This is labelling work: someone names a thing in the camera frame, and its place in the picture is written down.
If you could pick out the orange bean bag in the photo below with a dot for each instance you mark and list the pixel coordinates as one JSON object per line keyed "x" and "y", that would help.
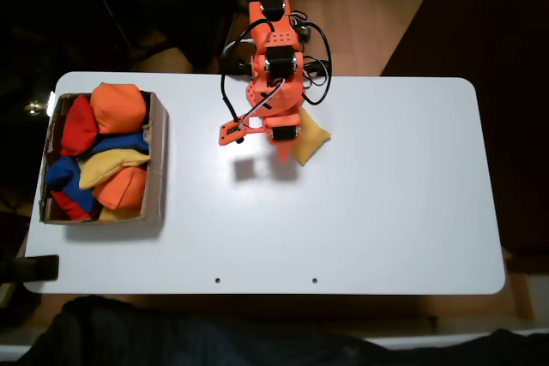
{"x": 122, "y": 188}
{"x": 118, "y": 106}

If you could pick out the brown cardboard box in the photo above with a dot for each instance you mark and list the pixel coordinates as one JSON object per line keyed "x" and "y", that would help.
{"x": 156, "y": 169}

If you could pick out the orange camera mount plate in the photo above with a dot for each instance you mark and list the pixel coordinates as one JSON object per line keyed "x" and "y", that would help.
{"x": 229, "y": 134}

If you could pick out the black power plug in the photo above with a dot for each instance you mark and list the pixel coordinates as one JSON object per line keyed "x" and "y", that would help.
{"x": 242, "y": 68}

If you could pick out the black clamp stand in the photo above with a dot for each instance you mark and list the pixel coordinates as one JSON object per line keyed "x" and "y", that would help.
{"x": 38, "y": 267}

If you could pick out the red bean bag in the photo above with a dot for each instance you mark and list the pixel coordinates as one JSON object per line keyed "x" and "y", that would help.
{"x": 70, "y": 207}
{"x": 77, "y": 126}

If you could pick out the person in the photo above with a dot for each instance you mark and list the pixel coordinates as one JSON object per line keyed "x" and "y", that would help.
{"x": 171, "y": 340}

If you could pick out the yellow bean bag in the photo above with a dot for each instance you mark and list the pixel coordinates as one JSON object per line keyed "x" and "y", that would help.
{"x": 120, "y": 214}
{"x": 311, "y": 139}
{"x": 107, "y": 166}

